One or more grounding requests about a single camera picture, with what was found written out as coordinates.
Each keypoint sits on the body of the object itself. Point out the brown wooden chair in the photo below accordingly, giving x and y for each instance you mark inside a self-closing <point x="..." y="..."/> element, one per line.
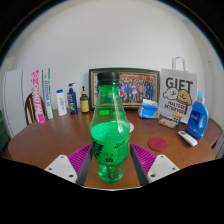
<point x="30" y="110"/>

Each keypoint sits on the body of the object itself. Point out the flat round red coaster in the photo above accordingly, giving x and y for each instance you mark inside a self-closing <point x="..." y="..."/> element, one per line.
<point x="158" y="144"/>

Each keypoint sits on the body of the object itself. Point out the green plastic drink bottle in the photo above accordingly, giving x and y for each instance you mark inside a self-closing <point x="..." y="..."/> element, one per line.
<point x="110" y="140"/>

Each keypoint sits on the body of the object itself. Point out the white paper gift bag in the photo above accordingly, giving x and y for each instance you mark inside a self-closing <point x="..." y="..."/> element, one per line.
<point x="176" y="78"/>

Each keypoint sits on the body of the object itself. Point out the white cabinet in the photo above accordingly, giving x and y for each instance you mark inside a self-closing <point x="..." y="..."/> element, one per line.
<point x="13" y="100"/>

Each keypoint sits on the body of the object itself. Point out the amber pump bottle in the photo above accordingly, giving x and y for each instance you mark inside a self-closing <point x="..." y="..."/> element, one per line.
<point x="84" y="104"/>

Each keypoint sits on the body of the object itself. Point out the dark blue pump bottle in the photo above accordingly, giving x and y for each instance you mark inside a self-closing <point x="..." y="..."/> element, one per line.
<point x="72" y="101"/>

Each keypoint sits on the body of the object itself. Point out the blue detergent bottle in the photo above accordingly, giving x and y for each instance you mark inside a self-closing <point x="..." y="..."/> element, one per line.
<point x="197" y="120"/>

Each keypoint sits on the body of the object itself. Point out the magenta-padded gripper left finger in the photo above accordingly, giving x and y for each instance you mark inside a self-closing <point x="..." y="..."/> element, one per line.
<point x="61" y="166"/>

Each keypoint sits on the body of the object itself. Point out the colourful puzzle cube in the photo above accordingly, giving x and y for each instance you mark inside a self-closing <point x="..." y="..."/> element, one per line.
<point x="177" y="118"/>

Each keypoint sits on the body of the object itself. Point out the pink and white tall box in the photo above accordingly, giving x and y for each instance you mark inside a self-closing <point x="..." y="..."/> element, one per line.
<point x="38" y="98"/>

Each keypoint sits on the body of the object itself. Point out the green and white tall box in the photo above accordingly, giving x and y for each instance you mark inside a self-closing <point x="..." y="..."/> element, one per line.
<point x="48" y="95"/>

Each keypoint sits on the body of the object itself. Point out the white remote control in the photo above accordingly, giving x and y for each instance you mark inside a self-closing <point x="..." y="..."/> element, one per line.
<point x="187" y="138"/>

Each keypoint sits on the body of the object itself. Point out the framed group photo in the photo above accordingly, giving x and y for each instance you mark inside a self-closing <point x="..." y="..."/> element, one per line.
<point x="141" y="87"/>

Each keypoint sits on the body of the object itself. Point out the blue tissue pack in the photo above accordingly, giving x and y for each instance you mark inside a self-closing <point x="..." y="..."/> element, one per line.
<point x="148" y="111"/>

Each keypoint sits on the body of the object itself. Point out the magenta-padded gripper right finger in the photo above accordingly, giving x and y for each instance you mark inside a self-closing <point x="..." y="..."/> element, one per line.
<point x="161" y="166"/>

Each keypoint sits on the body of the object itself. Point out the small floral patterned case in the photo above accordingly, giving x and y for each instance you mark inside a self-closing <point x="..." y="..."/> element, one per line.
<point x="167" y="123"/>

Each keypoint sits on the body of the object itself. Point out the floral patterned paper cup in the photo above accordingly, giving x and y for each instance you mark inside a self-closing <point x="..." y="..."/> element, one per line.
<point x="131" y="127"/>

